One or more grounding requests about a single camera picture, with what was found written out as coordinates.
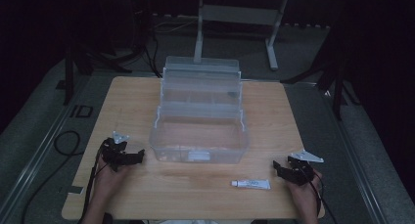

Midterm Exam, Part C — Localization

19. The person's left hand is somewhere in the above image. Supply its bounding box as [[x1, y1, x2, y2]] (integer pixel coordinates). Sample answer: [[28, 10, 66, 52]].
[[92, 159, 130, 200]]

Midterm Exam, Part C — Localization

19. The white ointment tube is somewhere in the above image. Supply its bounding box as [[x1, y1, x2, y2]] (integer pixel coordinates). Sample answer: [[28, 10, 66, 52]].
[[230, 179, 272, 191]]

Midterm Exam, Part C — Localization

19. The black metal stand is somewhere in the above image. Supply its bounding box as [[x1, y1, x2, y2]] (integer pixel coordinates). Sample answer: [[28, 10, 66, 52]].
[[62, 46, 133, 107], [280, 18, 361, 121]]

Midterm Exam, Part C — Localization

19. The black looped floor cable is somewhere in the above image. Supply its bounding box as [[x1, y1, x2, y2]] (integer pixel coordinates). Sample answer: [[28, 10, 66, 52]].
[[20, 130, 86, 224]]

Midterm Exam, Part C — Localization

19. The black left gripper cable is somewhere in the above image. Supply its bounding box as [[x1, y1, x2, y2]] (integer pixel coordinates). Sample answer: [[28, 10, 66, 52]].
[[77, 145, 109, 224]]

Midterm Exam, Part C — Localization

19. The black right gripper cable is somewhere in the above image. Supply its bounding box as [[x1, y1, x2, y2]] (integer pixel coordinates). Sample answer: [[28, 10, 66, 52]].
[[304, 171, 339, 224]]

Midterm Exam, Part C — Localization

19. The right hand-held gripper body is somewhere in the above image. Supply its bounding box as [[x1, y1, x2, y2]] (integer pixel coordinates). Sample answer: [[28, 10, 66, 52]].
[[287, 149, 325, 187]]

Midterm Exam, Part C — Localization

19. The bundle of dark cables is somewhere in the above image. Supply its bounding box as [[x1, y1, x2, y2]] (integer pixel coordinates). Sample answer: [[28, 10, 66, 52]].
[[130, 0, 197, 79]]

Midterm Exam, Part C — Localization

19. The person's right hand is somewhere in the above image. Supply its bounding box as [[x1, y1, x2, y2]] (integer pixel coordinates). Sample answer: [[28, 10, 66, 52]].
[[286, 171, 323, 202]]

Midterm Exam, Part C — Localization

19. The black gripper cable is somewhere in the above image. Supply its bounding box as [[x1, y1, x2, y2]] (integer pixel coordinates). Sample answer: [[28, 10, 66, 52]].
[[77, 145, 109, 224], [304, 171, 339, 224]]

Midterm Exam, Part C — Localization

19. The clear plastic tiered storage box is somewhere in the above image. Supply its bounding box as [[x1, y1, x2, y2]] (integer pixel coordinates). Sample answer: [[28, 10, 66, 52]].
[[149, 55, 252, 165]]

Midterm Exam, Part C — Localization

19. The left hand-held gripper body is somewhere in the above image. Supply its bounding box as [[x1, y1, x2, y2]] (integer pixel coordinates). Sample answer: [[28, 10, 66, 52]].
[[100, 130, 132, 173]]

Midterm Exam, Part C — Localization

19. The white metal desk frame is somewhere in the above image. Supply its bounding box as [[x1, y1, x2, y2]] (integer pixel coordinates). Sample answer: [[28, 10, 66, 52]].
[[193, 0, 291, 71]]

